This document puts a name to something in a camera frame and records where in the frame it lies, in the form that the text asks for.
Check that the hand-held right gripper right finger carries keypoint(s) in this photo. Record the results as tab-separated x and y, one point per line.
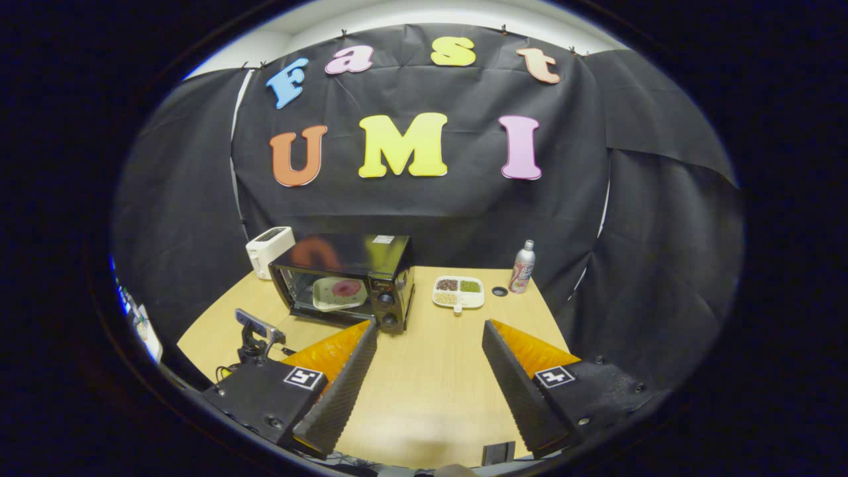
517	397

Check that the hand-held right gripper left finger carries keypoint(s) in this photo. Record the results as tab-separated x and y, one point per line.
341	397

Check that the cream square tray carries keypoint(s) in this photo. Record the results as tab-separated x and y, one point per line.
324	299

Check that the pink round food slice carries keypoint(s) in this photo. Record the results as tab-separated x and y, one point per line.
344	288

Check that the black electric oven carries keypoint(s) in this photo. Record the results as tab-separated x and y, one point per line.
391	265

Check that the black table clamp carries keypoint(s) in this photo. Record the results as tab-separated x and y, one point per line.
498	454

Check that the white toaster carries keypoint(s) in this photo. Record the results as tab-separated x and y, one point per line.
265	248

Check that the white divided dish with grains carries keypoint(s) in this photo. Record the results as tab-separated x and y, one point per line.
474	299

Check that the white printed sheet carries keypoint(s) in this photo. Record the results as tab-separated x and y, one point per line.
149	338

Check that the silver spray can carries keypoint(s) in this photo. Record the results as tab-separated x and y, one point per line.
522	271

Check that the black backdrop cloth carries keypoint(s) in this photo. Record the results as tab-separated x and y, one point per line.
649	232

